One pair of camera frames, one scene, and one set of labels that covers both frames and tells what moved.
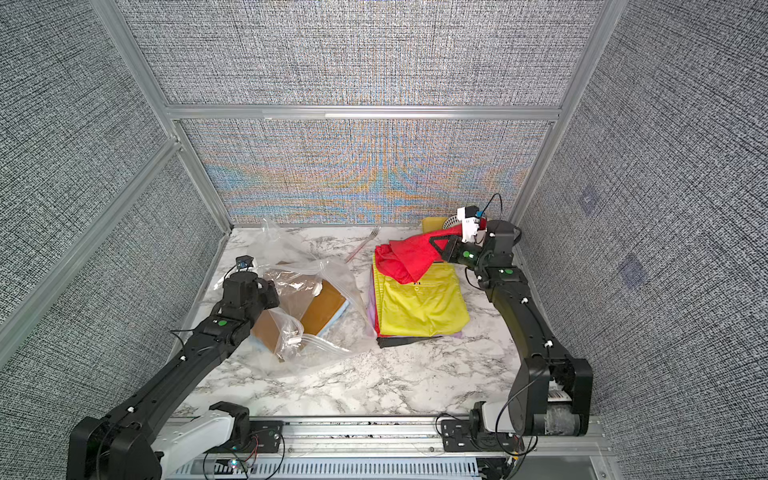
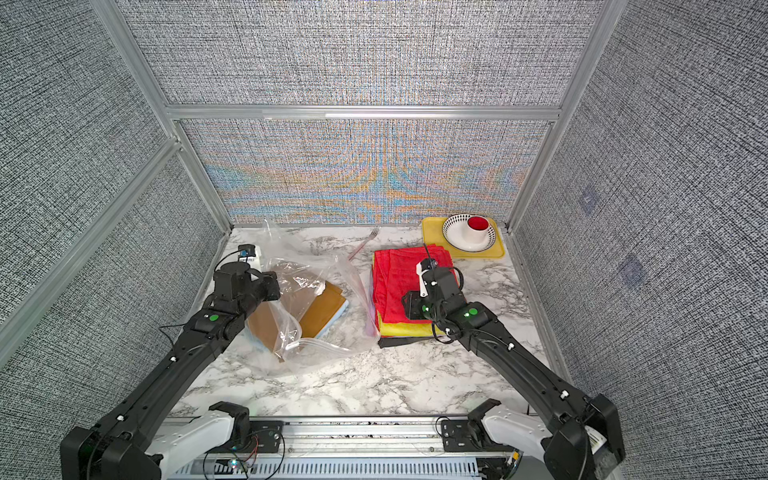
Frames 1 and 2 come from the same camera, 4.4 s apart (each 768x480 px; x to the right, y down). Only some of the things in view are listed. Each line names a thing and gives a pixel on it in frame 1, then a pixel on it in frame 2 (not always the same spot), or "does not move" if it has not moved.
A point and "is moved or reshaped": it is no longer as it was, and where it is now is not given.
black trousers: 384,342 does not move
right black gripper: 453,252 to 412,307
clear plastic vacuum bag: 322,307 does not move
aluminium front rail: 404,436 does not move
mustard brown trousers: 306,305 does not move
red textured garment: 405,260 is moved or reshaped
